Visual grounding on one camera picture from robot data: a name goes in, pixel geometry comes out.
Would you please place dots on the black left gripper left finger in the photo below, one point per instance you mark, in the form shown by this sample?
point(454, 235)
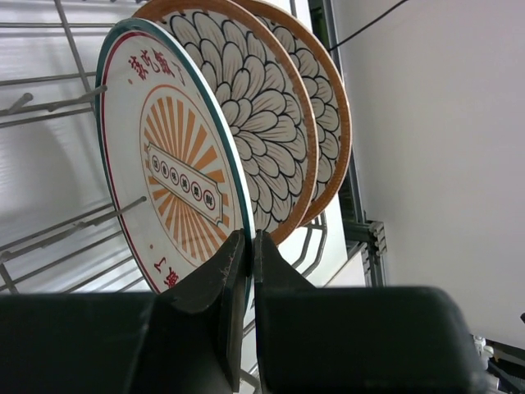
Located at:
point(184, 340)

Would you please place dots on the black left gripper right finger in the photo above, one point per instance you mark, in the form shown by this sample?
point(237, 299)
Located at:
point(394, 339)

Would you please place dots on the white sunburst plate green rim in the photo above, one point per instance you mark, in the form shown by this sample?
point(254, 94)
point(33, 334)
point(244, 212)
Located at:
point(169, 157)

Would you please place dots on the aluminium table frame rail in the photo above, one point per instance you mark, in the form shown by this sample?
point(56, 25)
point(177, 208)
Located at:
point(361, 234)

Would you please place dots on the grey wire dish rack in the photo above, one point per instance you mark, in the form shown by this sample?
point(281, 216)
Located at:
point(60, 230)

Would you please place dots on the floral plate orange rim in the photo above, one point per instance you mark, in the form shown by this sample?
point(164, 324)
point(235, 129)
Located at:
point(262, 96)
point(327, 95)

